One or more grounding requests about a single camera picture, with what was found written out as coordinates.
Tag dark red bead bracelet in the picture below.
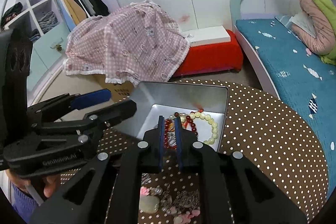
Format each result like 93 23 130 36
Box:
163 111 200 150

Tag white bead bracelet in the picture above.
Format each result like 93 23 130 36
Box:
169 111 219 146

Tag purple sleeve forearm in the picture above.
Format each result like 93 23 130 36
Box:
11 183 39 223

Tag pile of jewelry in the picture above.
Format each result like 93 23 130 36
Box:
138 172 201 223

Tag person's left hand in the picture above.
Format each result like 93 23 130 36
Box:
5 169 61 198

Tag silver metal tin box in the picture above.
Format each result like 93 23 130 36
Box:
113 82 228 151

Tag cardboard box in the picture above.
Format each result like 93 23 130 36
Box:
93 75 134 102

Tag teal drawer cabinet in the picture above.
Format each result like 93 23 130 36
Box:
27 22 70 92

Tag pink checkered cloth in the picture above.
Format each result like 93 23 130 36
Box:
63 1 190 85

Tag red storage box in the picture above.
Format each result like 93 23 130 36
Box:
173 30 243 77

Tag brown polka dot tablecloth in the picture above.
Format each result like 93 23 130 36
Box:
59 78 329 224

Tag hanging clothes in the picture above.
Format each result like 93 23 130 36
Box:
54 0 110 32

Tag white board on box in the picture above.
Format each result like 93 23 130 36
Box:
182 26 231 47

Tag teal bed mattress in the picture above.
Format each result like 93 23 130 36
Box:
235 15 336 172

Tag white pillow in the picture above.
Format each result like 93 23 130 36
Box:
289 11 316 38

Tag pink quilt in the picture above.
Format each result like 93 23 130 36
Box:
291 0 333 55

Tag green quilt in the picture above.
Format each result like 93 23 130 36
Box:
312 0 335 65

